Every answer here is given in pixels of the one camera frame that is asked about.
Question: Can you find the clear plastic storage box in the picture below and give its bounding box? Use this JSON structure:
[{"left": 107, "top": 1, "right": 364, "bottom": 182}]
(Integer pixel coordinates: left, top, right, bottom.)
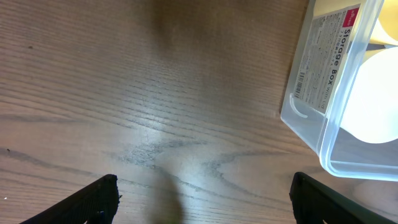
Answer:
[{"left": 281, "top": 0, "right": 397, "bottom": 181}]

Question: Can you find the cream white plastic cup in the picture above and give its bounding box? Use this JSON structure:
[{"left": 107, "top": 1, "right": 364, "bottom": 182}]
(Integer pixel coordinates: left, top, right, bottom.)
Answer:
[{"left": 340, "top": 47, "right": 397, "bottom": 144}]

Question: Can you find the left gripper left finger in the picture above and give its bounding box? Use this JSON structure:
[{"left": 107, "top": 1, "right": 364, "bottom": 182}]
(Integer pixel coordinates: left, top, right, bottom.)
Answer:
[{"left": 21, "top": 174, "right": 120, "bottom": 224}]

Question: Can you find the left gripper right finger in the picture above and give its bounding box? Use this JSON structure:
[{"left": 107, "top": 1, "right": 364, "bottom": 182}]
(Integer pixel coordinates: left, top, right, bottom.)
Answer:
[{"left": 289, "top": 172, "right": 396, "bottom": 224}]

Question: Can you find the yellow plastic cup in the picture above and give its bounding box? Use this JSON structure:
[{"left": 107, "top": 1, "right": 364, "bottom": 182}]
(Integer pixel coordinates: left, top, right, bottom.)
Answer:
[{"left": 369, "top": 0, "right": 397, "bottom": 46}]

